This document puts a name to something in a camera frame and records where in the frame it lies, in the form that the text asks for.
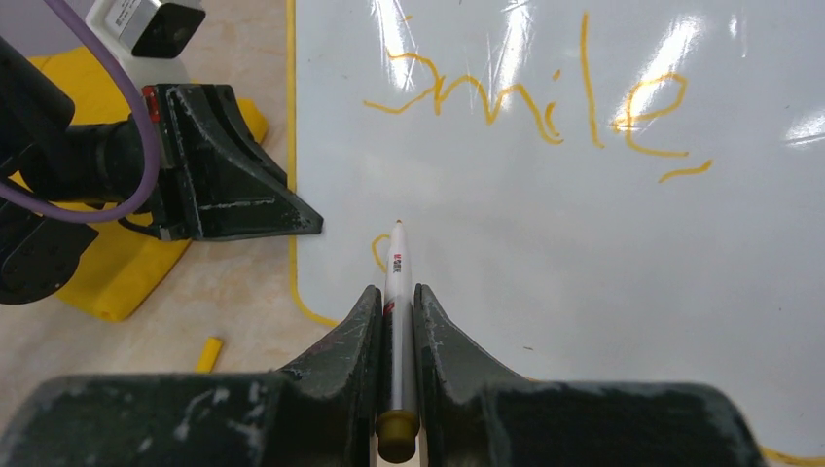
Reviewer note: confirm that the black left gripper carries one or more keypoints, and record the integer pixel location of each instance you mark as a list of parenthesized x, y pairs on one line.
[(158, 161)]

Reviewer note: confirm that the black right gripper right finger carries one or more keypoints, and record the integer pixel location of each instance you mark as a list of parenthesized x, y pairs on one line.
[(477, 412)]

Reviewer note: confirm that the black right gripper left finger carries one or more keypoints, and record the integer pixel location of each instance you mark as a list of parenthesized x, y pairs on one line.
[(317, 410)]

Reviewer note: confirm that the white marker pen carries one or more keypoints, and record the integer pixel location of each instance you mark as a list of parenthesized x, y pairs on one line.
[(397, 422)]

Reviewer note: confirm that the yellow marker cap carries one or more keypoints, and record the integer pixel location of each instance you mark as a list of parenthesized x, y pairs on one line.
[(209, 355)]

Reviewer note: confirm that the white whiteboard yellow rim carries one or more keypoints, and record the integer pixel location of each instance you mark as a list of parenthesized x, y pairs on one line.
[(593, 189)]

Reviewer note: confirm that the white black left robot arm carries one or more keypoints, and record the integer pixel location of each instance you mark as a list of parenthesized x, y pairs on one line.
[(44, 154)]

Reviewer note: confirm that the yellow folded cloth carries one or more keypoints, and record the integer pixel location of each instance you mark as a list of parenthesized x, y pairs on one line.
[(121, 268)]

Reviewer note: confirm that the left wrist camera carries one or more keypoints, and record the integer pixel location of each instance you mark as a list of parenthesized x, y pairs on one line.
[(147, 36)]

